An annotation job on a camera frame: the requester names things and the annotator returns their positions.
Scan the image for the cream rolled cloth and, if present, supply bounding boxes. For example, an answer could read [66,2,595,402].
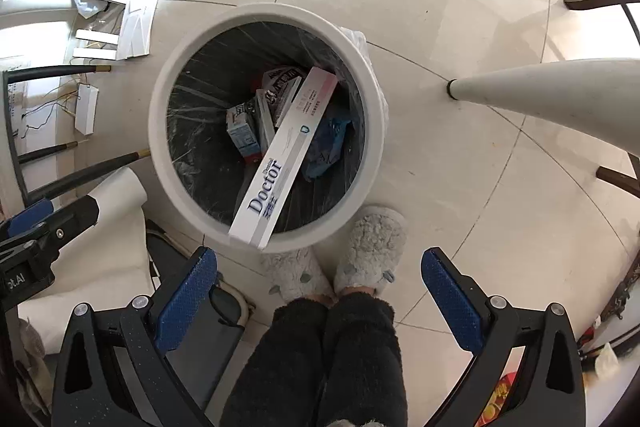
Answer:
[18,167,154,355]

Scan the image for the left grey fuzzy slipper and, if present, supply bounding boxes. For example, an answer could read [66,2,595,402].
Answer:
[260,247,335,305]

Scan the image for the small blue white box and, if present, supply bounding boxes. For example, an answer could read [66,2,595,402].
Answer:
[226,102,262,160]

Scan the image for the blue crumpled wrapper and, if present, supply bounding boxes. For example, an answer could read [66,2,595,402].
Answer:
[302,115,352,181]

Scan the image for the right grey fuzzy slipper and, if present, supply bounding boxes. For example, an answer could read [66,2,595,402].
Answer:
[333,205,408,296]

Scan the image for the black fleece trouser legs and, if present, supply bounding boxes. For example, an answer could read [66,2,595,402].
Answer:
[220,293,408,426]

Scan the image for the white round trash bin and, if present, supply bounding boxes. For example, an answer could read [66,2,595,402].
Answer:
[149,3,388,253]

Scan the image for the long white toothpaste box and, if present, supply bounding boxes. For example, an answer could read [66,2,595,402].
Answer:
[229,67,337,249]

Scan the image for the grey fuzzy slipper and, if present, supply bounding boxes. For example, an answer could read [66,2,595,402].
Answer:
[333,205,408,296]
[260,247,335,305]

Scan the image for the white table leg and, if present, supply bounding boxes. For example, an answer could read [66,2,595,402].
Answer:
[447,58,640,156]

